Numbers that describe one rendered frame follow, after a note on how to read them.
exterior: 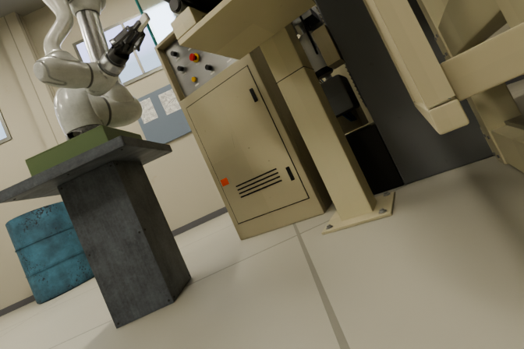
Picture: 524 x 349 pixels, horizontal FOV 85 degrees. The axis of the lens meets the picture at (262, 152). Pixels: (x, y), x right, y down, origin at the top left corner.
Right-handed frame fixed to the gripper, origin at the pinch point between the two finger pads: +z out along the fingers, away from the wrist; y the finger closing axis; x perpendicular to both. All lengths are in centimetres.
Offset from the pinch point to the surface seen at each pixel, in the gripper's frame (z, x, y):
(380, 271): 32, 107, -15
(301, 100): 26, 55, 28
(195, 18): 23.4, 22.6, -8.8
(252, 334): 4, 103, -32
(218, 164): -41, 51, 51
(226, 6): 33.4, 27.7, -8.7
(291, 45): 35, 35, 28
